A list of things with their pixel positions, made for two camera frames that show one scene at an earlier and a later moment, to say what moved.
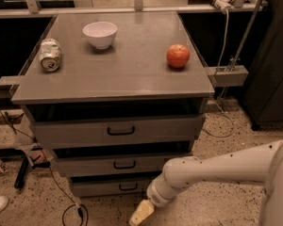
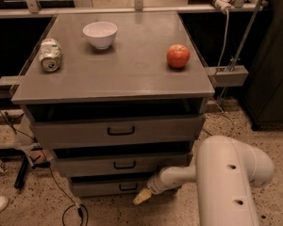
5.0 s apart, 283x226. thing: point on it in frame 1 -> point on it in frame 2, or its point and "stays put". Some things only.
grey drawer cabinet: x=116 y=95 stays put
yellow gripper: x=155 y=194 -> x=156 y=185
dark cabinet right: x=269 y=86 stays put
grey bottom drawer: x=111 y=186 stays put
